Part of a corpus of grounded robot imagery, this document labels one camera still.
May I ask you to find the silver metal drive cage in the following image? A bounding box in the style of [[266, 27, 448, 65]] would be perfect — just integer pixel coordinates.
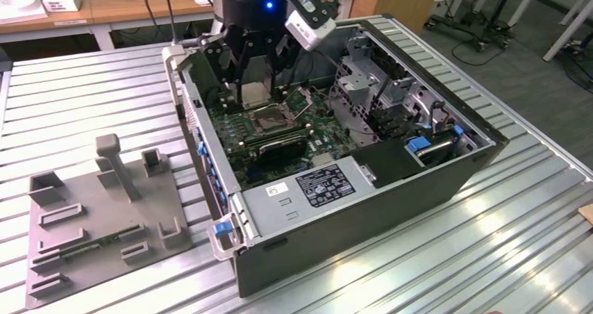
[[331, 32, 419, 141]]

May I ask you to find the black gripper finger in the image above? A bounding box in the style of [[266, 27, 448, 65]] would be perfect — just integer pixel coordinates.
[[262, 28, 303, 100], [198, 27, 258, 104]]

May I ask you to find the black cable with metal plug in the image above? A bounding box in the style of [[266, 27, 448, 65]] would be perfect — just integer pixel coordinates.
[[162, 0, 183, 47]]

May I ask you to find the silver-topped CPU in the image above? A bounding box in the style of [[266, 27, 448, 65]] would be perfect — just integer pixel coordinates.
[[240, 81, 275, 107]]

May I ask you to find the wooden cabinet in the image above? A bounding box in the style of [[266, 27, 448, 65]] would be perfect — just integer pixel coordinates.
[[374, 0, 442, 35]]

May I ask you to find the CPU socket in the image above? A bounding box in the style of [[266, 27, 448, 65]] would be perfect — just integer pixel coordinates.
[[246, 106, 298, 134]]

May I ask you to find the silver power supply unit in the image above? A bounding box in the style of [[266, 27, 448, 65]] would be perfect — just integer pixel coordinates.
[[239, 156, 375, 239]]

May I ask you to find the black open PC case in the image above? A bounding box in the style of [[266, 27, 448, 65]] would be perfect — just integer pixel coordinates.
[[160, 18, 511, 298]]

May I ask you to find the small white box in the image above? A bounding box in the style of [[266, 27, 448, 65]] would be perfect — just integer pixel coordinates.
[[43, 0, 85, 13]]

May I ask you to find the black wheeled stand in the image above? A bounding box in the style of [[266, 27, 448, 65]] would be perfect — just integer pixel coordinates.
[[424, 0, 519, 53]]

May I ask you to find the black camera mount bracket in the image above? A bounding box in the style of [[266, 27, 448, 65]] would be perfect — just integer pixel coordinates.
[[263, 0, 343, 28]]

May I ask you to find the wooden desk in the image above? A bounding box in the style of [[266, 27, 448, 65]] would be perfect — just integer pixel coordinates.
[[0, 0, 360, 54]]

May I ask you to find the white table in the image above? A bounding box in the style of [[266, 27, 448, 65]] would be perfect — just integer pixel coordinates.
[[543, 0, 593, 62]]

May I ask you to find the green RAM stick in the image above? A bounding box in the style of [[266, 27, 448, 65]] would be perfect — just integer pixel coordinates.
[[59, 225, 143, 259]]

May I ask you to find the metal socket cover frame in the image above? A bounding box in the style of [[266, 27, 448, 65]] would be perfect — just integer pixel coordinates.
[[282, 86, 318, 120]]

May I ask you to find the green motherboard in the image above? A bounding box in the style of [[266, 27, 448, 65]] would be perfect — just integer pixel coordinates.
[[206, 84, 358, 190]]

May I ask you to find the silver chipset heatsink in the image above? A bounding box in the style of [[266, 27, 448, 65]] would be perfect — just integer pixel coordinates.
[[310, 152, 338, 167]]

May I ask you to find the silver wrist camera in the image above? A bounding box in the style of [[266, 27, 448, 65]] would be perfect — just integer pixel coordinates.
[[283, 10, 339, 50]]

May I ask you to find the grey plastic parts rack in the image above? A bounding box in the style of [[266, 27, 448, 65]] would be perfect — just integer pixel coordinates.
[[26, 133, 195, 310]]

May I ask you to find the blue drive bay clip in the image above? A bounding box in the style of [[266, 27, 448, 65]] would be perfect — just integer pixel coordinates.
[[407, 136, 432, 152]]

